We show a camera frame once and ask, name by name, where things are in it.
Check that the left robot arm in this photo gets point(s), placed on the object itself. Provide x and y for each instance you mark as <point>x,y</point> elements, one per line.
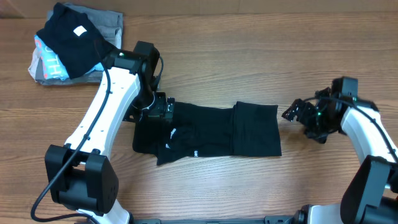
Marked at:
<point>80,174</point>

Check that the black t-shirt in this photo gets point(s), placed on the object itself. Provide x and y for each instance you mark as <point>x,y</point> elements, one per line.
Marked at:
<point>246,129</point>

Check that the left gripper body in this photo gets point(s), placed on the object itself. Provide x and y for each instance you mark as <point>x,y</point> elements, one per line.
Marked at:
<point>158,109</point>

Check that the folded light blue shirt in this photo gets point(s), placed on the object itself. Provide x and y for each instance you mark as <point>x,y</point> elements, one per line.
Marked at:
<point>53,67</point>

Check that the folded black shirt on pile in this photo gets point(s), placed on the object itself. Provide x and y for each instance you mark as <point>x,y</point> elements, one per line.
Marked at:
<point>75,39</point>

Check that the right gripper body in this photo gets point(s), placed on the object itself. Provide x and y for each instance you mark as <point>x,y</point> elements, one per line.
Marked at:
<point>317,122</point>

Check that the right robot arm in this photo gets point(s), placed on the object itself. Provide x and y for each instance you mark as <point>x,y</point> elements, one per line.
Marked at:
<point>339,109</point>

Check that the folded white cloth under pile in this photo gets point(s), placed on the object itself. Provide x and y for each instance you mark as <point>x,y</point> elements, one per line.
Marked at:
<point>35,69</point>

